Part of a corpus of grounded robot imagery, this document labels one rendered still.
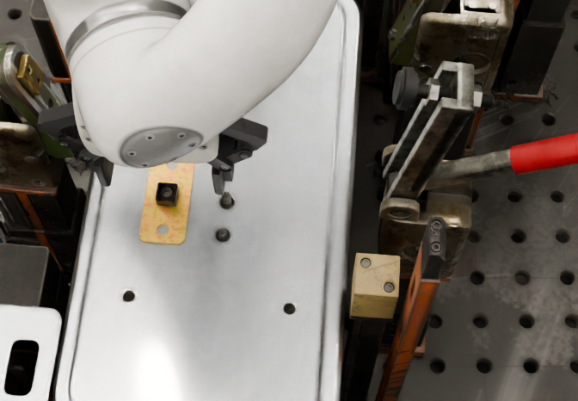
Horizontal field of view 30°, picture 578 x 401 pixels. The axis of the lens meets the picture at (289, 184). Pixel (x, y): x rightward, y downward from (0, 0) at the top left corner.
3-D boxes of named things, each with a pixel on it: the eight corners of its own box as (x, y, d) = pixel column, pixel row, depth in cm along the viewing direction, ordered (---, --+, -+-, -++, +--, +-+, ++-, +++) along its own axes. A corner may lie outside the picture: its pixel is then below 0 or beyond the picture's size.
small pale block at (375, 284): (335, 379, 115) (355, 250, 82) (368, 381, 114) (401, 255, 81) (334, 411, 113) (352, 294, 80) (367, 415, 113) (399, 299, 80)
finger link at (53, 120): (133, 95, 76) (149, 132, 81) (27, 91, 77) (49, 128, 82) (131, 110, 76) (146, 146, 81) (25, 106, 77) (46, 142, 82)
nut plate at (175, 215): (152, 151, 92) (150, 145, 91) (196, 155, 92) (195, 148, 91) (138, 242, 89) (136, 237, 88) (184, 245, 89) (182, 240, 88)
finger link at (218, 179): (255, 123, 81) (258, 163, 87) (212, 120, 81) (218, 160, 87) (250, 161, 79) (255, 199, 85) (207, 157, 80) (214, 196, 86)
